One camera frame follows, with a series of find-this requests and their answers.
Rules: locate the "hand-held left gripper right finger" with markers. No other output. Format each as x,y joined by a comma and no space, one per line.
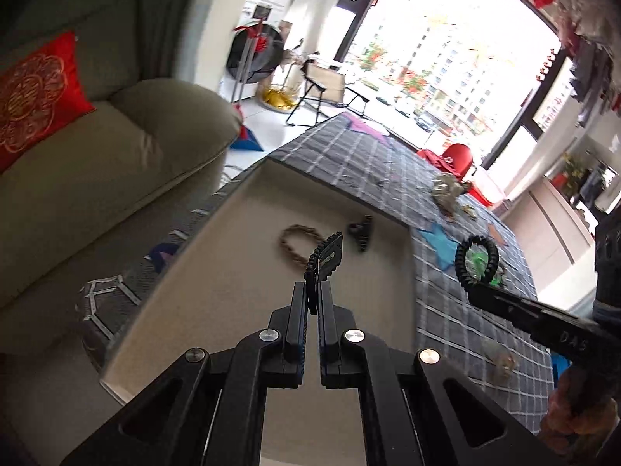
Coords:
326,340

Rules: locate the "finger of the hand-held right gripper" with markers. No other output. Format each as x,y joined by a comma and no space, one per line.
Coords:
504,314
533,309

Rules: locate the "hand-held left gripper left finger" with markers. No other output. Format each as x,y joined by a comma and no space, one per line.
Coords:
297,340

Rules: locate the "beige tray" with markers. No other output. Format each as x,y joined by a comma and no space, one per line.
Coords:
242,301

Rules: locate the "black comb hair clip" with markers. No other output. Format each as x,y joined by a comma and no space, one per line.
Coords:
326,257

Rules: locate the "small black hair clip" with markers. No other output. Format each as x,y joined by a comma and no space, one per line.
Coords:
361,233

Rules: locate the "person's right hand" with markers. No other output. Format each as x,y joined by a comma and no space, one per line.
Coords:
582,437

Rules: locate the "grey checked star bedsheet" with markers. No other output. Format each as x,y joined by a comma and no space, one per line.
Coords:
436,310

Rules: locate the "white low cabinet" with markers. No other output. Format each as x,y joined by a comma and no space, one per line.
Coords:
548,233

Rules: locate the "small gold hair clip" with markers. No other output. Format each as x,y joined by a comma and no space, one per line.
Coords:
469,210

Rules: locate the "potted plant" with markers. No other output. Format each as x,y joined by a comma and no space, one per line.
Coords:
575,174

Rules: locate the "red stool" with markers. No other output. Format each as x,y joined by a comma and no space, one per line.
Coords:
458,155

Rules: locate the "blue and red dustpan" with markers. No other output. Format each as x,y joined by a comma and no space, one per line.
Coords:
247,141

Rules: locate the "basket of yellow things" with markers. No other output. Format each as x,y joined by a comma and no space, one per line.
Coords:
280,99

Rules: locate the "beige sofa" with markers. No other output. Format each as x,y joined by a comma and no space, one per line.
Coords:
121,155

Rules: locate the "hanging clothes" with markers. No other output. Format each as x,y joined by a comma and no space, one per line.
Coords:
589,58

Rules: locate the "black folding chair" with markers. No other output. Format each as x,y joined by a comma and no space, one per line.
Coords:
322,80

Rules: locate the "metal stand with red knot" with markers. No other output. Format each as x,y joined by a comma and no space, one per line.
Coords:
248,58

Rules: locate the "white washing machine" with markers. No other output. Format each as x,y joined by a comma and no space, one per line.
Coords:
264,43

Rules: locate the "grey curtain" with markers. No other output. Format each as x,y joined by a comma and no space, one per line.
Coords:
165,19

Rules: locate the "red embroidered cushion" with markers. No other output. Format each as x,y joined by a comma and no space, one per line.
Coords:
39,97

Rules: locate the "black window frame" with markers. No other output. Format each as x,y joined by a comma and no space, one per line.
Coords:
361,12

